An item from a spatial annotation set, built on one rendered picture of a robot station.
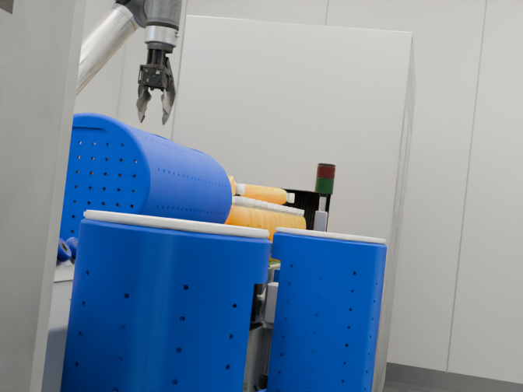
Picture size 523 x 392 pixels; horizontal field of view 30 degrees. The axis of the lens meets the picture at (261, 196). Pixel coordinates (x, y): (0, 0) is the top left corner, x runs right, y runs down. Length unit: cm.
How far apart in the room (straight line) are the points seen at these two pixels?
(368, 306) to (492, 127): 464
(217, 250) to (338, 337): 102
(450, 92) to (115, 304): 577
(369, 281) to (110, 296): 110
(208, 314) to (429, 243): 563
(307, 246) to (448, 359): 467
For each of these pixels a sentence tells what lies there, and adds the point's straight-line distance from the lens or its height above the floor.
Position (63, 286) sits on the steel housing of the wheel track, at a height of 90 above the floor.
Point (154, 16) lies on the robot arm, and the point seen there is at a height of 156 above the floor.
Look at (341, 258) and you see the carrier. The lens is 231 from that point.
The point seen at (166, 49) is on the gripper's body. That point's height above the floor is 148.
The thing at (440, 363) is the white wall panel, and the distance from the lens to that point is 695.
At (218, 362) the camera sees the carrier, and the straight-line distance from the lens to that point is 136.
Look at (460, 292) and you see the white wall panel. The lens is 689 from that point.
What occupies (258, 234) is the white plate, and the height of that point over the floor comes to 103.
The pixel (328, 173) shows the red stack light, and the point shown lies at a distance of 324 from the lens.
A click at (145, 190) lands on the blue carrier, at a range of 202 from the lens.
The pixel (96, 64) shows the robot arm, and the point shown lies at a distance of 327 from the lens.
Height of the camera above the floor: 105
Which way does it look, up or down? 1 degrees up
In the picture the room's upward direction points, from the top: 6 degrees clockwise
